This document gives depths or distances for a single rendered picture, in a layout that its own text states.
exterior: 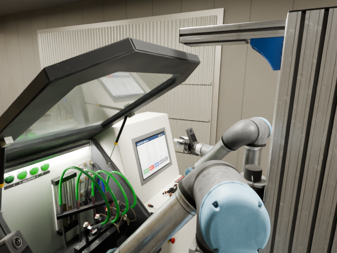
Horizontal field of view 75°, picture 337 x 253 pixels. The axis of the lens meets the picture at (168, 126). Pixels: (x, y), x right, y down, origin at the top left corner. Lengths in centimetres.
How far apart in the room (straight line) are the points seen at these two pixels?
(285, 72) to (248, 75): 205
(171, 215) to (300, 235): 38
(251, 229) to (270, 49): 50
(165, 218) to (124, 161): 95
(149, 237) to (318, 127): 50
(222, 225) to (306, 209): 38
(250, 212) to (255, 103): 233
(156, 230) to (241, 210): 27
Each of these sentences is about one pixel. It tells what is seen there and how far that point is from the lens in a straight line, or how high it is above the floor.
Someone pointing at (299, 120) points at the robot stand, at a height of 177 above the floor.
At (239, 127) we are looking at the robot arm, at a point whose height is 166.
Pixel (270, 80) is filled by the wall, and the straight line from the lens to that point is 267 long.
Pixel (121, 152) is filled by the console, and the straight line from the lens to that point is 148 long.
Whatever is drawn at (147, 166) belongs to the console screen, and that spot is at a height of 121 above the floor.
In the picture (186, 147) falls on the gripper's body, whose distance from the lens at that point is 146.
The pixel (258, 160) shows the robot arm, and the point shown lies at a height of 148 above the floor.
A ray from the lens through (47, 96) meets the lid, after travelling 64.
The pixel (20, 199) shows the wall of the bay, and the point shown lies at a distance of 140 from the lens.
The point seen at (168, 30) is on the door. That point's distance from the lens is 296.
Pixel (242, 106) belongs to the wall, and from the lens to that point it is 271.
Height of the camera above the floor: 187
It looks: 12 degrees down
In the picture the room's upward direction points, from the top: 1 degrees clockwise
